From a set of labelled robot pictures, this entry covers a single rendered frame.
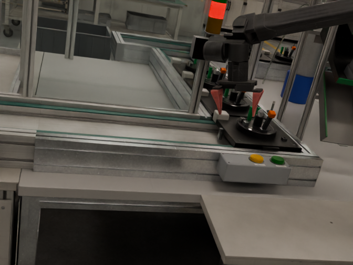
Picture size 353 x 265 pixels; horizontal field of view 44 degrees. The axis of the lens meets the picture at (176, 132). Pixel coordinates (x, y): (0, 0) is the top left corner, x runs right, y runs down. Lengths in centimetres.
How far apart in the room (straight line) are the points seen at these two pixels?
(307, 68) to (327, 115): 83
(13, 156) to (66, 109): 30
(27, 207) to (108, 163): 25
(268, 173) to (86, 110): 63
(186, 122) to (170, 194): 38
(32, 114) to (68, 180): 34
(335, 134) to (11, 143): 105
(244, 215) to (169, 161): 26
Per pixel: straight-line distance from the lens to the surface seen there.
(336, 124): 163
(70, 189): 121
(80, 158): 126
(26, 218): 128
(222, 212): 123
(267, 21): 126
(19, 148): 127
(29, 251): 134
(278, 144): 148
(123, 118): 151
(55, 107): 150
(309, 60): 242
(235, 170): 129
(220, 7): 148
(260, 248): 114
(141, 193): 124
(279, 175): 136
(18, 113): 150
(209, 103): 172
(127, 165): 128
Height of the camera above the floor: 148
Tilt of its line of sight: 22 degrees down
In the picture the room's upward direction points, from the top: 11 degrees clockwise
